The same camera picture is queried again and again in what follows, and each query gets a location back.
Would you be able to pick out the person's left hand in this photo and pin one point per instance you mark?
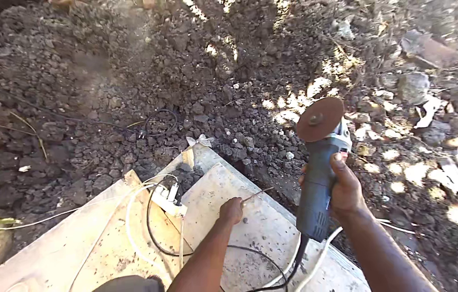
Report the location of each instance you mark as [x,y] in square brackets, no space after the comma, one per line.
[232,210]

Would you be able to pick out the person's right hand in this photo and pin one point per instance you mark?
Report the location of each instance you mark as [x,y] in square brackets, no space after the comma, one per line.
[347,192]

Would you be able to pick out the person's right fingers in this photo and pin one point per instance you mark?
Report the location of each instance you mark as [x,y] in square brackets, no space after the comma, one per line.
[302,175]

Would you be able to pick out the person's right thumb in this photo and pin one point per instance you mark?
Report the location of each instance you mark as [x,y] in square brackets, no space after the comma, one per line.
[342,169]

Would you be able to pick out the person's left fingers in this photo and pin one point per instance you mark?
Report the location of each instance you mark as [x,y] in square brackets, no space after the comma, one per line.
[237,204]

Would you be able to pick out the dark angle grinder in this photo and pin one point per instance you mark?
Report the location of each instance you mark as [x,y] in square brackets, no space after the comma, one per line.
[315,184]

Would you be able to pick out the thin brown rod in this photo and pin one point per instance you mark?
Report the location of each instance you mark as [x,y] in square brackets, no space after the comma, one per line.
[257,195]

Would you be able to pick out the person's left forearm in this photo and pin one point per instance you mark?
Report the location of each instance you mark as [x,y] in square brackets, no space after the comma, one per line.
[206,257]

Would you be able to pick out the person's right forearm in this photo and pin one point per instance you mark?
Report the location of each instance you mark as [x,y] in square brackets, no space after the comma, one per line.
[383,251]

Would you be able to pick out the whitish flat board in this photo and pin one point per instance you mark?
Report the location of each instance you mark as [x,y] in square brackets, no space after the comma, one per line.
[261,231]

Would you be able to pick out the grey board with bluish edge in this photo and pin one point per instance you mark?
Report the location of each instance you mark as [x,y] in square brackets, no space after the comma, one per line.
[208,154]

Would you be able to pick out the small light wood block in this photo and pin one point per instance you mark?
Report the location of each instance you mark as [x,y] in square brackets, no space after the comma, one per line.
[188,158]

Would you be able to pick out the white power strip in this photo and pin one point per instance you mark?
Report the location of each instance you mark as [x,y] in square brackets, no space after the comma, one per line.
[168,202]

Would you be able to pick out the crumpled pale plastic scrap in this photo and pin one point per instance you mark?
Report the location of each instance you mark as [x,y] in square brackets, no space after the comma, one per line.
[200,140]

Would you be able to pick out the white torn plastic scrap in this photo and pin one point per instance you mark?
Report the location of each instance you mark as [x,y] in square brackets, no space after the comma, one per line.
[429,111]

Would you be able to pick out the large grey stone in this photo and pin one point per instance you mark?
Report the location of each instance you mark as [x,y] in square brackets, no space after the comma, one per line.
[414,87]

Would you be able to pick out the reddish brown flat debris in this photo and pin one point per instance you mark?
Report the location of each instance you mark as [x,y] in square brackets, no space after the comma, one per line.
[434,49]

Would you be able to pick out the yellowish plywood board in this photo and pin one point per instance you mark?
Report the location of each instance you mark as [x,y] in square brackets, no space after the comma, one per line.
[66,239]

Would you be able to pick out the dry twig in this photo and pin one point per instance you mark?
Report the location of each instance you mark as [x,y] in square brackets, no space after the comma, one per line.
[38,136]

